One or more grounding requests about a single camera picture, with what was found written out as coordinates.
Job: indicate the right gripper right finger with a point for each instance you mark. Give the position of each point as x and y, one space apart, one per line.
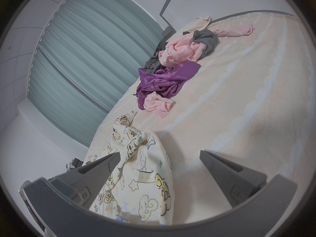
234 181

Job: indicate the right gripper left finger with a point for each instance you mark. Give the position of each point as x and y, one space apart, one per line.
86 181

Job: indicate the white printed pyjama top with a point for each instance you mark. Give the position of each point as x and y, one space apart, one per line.
143 171

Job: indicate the bed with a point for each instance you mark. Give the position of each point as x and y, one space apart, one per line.
234 95

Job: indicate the pile of clothes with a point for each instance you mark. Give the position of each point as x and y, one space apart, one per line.
177 50

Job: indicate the black chest of drawers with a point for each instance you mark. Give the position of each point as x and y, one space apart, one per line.
74 164

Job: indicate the blue-green curtain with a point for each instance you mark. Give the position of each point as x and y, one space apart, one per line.
81 58

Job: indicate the cream pillow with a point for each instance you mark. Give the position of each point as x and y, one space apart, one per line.
203 22

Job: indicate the grey bedside table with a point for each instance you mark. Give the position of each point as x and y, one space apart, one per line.
167 31

